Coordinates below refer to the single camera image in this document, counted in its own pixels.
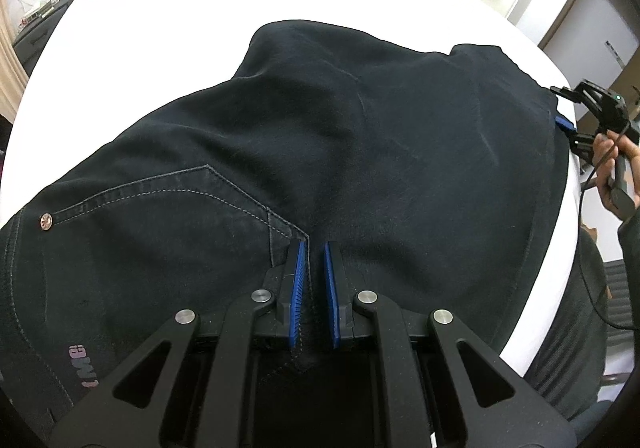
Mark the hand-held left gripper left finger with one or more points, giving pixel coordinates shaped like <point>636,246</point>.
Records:
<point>298,293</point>

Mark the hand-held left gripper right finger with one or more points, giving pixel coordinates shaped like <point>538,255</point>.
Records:
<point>331,293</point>

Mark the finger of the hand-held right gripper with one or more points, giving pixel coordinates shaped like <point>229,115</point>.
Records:
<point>580,141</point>
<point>567,92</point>

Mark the black denim pants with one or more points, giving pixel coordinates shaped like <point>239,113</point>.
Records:
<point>350,128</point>

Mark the person's right hand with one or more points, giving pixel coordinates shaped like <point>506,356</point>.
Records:
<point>602,153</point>

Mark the person's dark ribbed clothing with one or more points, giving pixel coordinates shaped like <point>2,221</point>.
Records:
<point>565,328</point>

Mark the bed with white sheet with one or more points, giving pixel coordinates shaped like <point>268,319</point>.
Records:
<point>175,28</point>

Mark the grey nightstand with drawers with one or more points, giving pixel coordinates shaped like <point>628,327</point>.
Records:
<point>35,46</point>

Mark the cream curtain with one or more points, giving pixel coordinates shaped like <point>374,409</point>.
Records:
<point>9,63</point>

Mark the white and red small items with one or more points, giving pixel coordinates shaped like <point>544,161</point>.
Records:
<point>40,11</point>

